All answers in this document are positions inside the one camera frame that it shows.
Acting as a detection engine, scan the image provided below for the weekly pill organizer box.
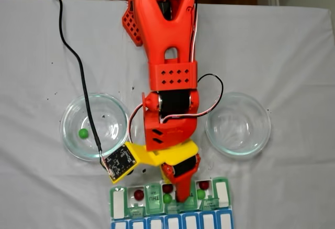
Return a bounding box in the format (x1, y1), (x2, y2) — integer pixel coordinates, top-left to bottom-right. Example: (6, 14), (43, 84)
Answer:
(109, 176), (235, 229)

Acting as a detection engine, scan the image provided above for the glass bowl with red balls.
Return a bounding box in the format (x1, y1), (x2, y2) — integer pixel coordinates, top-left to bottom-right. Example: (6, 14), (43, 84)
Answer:
(205, 92), (272, 159)

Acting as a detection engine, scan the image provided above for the glass bowl with green balls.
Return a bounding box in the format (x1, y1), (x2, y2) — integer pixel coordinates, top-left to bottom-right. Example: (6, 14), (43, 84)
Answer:
(60, 92), (131, 162)

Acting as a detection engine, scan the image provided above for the white table cover sheet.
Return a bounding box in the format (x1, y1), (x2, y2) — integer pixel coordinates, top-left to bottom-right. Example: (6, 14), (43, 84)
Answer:
(0, 0), (332, 229)

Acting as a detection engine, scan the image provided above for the white red servo wire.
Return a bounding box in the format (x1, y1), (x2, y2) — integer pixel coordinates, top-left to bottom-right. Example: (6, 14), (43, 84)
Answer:
(161, 73), (225, 124)
(127, 105), (144, 145)

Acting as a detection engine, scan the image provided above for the yellow camera board mount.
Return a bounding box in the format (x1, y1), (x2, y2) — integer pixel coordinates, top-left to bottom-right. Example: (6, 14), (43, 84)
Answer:
(100, 141), (147, 183)

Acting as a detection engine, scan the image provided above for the black camera cable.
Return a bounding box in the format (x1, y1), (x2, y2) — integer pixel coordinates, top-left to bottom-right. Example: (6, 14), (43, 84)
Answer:
(43, 0), (105, 167)

